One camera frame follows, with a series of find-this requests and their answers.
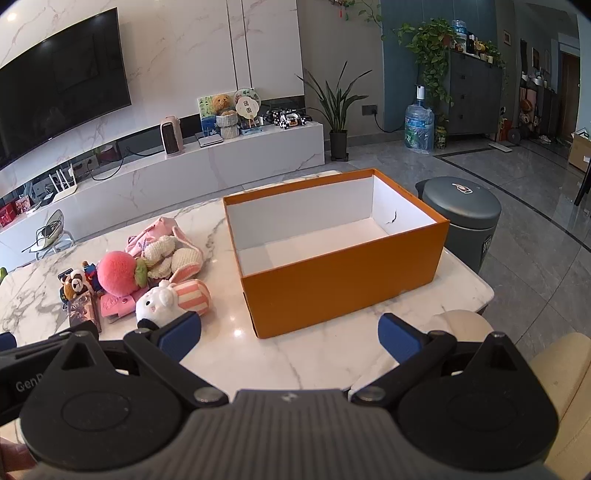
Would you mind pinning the pink fabric pouch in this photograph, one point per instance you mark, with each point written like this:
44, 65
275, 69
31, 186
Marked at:
163, 226

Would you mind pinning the black wall television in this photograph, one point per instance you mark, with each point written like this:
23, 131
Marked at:
73, 77

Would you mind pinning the white wifi router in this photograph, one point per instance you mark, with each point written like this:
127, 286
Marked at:
64, 183

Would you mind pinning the blue water jug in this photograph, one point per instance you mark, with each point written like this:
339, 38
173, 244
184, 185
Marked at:
419, 124

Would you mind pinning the cardboard box on floor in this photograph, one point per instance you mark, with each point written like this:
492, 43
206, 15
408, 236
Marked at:
580, 153

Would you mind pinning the black white toy figures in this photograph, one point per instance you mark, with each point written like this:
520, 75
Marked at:
287, 118

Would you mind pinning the hanging green ivy plant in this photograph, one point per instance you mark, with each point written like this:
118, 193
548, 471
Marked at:
431, 42

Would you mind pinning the white round paper fan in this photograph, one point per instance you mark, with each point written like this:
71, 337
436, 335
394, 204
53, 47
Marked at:
247, 105

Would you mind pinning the potted long-leaf plant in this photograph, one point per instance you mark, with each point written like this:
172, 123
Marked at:
335, 102

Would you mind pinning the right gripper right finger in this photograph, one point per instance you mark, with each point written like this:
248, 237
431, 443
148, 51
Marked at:
417, 353

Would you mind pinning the pink leather card wallet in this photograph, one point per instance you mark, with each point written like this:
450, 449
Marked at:
113, 308

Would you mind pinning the person left hand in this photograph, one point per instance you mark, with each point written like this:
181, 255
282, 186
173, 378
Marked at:
15, 457

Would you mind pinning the brown teddy bear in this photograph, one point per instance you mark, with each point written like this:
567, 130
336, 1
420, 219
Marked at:
222, 104

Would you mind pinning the red panda plush keychain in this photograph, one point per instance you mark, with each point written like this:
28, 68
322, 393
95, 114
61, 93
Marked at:
76, 282

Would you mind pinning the cream knitted baby shoes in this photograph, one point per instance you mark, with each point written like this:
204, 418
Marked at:
169, 259

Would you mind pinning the dark grey drawer cabinet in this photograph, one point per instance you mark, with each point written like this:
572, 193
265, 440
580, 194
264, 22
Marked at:
475, 87

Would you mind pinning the pink fluffy ball plush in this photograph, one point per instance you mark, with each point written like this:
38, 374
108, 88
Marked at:
121, 274

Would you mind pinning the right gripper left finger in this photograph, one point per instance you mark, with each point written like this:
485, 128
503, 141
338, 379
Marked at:
159, 352

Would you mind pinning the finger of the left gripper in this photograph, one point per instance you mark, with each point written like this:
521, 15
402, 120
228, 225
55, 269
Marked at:
7, 341

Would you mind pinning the orange cardboard box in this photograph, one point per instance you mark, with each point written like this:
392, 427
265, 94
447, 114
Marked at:
318, 249

